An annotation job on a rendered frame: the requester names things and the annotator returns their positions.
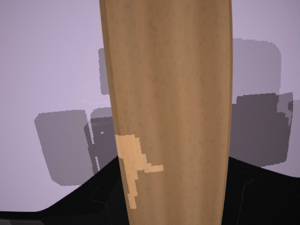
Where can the brown wooden board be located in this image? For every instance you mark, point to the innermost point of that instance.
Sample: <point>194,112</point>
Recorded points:
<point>170,79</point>

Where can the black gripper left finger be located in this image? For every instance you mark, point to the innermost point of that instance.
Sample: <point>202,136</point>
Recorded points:
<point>99,201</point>

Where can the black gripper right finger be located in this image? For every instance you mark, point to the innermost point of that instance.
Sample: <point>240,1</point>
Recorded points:
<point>257,196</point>

